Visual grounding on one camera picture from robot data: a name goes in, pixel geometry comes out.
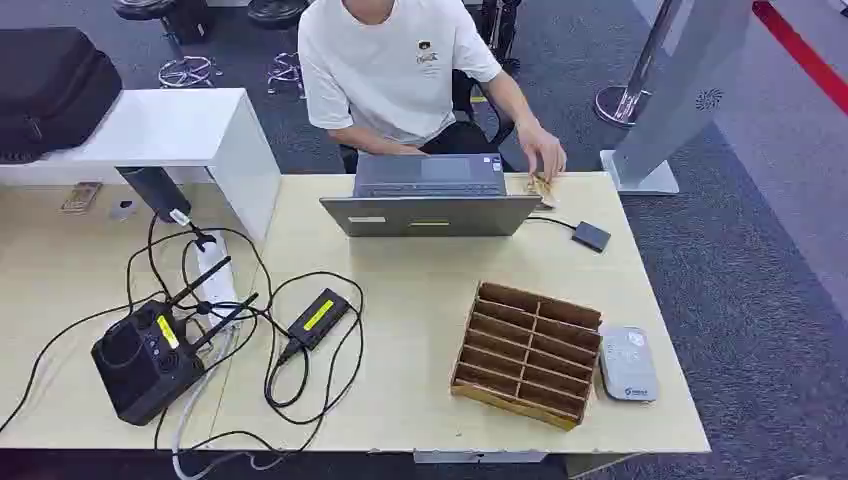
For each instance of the black router with antennas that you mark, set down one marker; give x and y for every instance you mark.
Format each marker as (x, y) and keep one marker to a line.
(142, 364)

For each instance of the chrome stanchion post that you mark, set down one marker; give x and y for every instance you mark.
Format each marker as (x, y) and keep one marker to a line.
(619, 104)

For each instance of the white power strip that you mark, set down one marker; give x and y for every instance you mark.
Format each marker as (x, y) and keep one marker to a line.
(218, 281)

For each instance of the grey laptop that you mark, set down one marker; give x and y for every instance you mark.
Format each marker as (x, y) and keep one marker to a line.
(430, 215)

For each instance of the chrome stool base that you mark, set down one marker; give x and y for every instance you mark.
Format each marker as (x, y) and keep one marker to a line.
(185, 71)
(286, 71)

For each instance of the person's left hand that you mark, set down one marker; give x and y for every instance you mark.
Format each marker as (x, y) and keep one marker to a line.
(543, 149)

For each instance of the grey panel stand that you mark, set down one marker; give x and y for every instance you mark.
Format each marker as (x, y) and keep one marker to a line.
(682, 79)

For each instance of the black bag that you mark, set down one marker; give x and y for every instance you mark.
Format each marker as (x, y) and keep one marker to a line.
(50, 89)

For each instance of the wooden card box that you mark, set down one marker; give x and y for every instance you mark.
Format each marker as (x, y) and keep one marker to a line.
(526, 358)

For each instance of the grey card reader device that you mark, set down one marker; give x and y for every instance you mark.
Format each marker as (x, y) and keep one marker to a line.
(628, 364)

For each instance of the black stool seat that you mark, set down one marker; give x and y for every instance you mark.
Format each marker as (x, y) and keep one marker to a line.
(278, 12)
(142, 8)

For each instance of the black adapter box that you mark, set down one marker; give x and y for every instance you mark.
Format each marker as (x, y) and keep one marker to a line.
(591, 236)

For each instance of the small brown card holder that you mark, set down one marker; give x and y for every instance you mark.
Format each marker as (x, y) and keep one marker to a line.
(81, 197)

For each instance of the red barrier belt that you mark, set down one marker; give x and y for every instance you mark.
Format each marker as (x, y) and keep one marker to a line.
(805, 56)

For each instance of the black power brick yellow label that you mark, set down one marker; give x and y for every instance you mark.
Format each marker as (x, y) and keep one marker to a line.
(316, 318)

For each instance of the stack of cards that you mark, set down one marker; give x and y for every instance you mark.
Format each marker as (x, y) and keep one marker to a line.
(542, 191)

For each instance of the small round grey disc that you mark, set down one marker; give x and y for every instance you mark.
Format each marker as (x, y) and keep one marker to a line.
(123, 209)

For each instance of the person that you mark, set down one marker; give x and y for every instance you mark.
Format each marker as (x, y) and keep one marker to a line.
(391, 66)

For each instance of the white desk shelf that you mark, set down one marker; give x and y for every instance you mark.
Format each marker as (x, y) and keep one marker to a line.
(166, 126)

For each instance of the black cylinder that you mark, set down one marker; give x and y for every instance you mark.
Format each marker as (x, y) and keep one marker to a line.
(156, 192)

